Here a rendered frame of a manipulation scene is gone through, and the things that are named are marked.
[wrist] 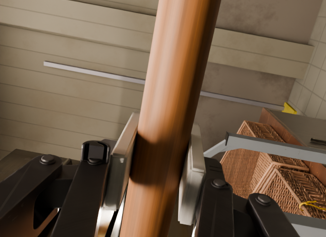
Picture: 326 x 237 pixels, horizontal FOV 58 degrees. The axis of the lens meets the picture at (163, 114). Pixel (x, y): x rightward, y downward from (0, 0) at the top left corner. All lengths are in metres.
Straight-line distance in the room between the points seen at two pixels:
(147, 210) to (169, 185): 0.02
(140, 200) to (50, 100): 3.18
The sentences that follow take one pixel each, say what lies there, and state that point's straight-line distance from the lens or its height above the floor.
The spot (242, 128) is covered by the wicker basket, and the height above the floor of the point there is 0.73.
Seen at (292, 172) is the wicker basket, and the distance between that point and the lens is 1.26.
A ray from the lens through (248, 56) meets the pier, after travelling 2.81.
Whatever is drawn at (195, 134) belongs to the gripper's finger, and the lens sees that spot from 0.18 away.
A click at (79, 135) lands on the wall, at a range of 3.37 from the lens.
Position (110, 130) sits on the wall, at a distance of 3.24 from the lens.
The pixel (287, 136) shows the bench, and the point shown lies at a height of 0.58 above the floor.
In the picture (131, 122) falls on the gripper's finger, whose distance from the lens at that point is 0.18.
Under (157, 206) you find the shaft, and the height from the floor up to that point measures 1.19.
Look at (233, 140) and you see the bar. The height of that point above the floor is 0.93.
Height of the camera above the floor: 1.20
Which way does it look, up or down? level
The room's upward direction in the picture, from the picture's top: 79 degrees counter-clockwise
